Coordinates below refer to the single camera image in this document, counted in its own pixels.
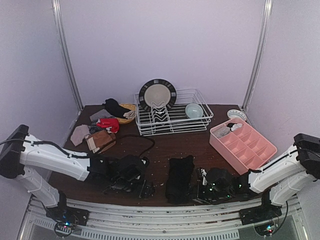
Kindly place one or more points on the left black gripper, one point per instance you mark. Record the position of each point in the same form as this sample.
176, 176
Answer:
144, 188

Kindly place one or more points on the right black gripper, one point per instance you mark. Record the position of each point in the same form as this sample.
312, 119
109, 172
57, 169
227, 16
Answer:
198, 187

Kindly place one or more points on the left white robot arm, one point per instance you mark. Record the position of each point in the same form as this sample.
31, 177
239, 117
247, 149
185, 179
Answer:
21, 152

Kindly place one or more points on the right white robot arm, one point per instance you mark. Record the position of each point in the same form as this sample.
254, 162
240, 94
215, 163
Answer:
279, 179

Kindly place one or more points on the brown underwear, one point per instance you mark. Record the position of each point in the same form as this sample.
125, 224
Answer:
97, 140

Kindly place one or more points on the red underwear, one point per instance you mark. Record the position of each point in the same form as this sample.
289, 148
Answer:
110, 124

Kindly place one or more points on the grey rolled underwear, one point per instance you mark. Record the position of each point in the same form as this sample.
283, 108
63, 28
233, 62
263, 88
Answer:
221, 132

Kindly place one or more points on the black and white rolled underwear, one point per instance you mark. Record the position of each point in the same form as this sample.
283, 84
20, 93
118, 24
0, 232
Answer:
234, 126

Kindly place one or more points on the beige underwear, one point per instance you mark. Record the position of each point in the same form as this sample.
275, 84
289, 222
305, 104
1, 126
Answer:
79, 134

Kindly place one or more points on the grey striped underwear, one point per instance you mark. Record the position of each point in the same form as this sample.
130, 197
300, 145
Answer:
102, 114

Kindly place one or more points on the pink divided organizer box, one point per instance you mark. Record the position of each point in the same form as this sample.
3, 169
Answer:
244, 149

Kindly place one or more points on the beige white socks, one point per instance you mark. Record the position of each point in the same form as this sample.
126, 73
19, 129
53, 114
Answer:
130, 115

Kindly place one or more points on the black cloth on plate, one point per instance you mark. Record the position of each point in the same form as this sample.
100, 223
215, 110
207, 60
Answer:
113, 107

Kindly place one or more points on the blue patterned yellow bowl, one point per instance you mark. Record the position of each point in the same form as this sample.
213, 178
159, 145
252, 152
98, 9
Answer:
234, 113

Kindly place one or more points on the light blue ceramic bowl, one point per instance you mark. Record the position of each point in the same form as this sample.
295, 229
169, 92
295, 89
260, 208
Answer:
193, 110

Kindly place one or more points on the dark rimmed beige plate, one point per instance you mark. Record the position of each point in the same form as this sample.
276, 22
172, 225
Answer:
157, 92

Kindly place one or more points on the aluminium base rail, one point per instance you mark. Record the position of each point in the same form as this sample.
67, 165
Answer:
202, 222

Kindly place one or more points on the white wire dish rack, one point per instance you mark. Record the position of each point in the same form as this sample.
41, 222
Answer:
163, 120

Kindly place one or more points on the left aluminium frame post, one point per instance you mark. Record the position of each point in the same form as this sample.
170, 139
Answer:
58, 18

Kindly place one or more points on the aluminium frame post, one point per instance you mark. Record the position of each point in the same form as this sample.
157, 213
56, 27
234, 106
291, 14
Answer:
58, 18
266, 17

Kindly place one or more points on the right aluminium frame post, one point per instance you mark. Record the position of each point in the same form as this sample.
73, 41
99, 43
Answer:
266, 17

